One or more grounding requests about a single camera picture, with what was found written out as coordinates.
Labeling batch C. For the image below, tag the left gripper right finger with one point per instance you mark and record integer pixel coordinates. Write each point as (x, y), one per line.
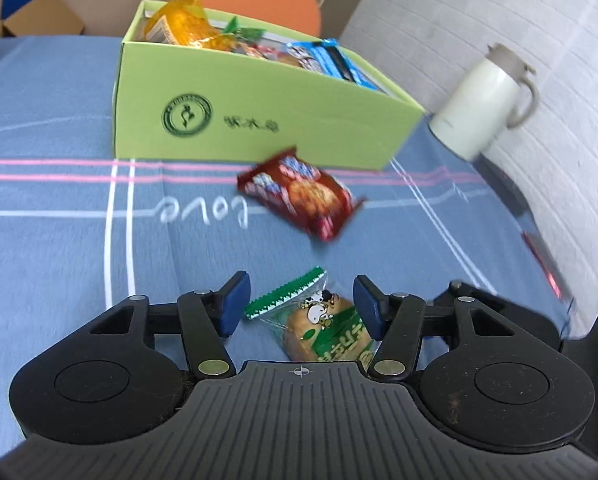
(395, 321)

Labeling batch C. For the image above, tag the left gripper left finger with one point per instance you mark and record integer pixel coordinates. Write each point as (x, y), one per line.
(207, 317)

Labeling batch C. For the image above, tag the green-trim sandwich biscuit packet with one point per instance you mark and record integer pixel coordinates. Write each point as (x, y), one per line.
(313, 322)

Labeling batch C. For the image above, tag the dark red cookie packet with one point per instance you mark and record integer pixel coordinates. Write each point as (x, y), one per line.
(301, 193)

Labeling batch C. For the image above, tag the blue wafer snack packet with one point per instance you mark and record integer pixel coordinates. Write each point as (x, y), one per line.
(324, 57)

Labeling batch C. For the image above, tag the orange bread clear packet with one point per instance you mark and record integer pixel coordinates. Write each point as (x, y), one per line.
(185, 23)

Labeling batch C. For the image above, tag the clear round cookie packet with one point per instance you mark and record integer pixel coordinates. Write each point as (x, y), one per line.
(275, 55)

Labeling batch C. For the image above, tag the green snack packet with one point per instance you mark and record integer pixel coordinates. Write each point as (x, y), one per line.
(245, 34)

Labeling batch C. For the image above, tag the red-cased smartphone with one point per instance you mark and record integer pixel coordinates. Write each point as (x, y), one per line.
(549, 266)

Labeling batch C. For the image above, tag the blue plaid tablecloth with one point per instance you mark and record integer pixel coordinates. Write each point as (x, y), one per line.
(80, 231)

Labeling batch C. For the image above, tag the green cardboard box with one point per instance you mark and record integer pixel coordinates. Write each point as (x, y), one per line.
(182, 103)

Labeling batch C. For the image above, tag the cream thermos jug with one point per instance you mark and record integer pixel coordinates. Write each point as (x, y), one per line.
(497, 94)

